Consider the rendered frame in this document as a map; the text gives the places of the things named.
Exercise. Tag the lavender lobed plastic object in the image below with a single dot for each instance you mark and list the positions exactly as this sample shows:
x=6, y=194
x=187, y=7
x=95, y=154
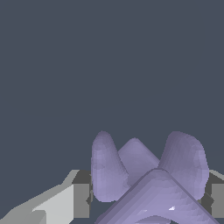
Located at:
x=157, y=189

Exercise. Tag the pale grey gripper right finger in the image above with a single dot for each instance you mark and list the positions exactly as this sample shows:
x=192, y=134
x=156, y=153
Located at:
x=217, y=195

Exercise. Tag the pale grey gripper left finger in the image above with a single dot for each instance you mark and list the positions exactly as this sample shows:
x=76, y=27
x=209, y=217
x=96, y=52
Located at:
x=58, y=201

